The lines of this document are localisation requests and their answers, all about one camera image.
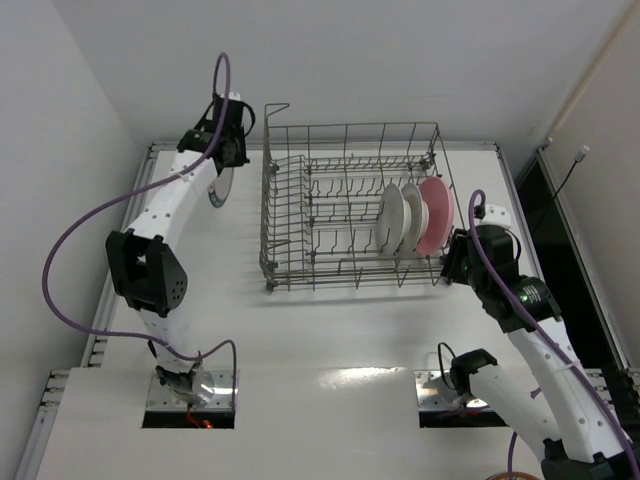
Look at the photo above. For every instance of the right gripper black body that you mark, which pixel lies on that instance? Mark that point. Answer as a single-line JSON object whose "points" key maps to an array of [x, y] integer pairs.
{"points": [[454, 259]]}

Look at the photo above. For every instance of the pink plastic plate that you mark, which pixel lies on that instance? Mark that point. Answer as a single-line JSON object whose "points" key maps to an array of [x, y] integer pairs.
{"points": [[440, 203]]}

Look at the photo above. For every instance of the green rimmed printed plate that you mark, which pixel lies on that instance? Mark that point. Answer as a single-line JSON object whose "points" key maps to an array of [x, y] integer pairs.
{"points": [[219, 190]]}

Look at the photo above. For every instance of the grey wire dish rack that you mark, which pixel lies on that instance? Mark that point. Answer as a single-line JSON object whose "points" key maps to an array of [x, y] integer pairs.
{"points": [[320, 201]]}

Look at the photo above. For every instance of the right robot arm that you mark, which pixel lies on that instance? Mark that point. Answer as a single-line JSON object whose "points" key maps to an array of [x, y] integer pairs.
{"points": [[573, 433]]}

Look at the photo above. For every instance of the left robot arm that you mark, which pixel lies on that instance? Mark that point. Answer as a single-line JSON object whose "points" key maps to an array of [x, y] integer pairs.
{"points": [[144, 268]]}

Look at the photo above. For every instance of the brown round object bottom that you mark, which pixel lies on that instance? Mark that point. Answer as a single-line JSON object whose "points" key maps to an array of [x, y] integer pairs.
{"points": [[514, 475]]}

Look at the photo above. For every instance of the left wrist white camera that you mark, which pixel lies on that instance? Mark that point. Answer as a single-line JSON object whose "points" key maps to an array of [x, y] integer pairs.
{"points": [[232, 95]]}

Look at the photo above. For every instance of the wrist white camera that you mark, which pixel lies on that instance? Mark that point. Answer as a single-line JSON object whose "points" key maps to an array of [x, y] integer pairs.
{"points": [[232, 95], [496, 215]]}

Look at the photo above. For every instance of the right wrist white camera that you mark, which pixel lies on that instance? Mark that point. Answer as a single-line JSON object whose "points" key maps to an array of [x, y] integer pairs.
{"points": [[496, 215]]}

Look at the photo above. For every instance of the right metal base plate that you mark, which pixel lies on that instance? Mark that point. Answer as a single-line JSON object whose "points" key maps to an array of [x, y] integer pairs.
{"points": [[433, 395]]}

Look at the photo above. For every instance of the metal base plate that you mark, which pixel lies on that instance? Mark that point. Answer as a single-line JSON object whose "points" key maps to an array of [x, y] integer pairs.
{"points": [[433, 395], [212, 393]]}

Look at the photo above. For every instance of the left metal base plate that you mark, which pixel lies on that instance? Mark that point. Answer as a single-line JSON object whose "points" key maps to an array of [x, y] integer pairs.
{"points": [[212, 393]]}

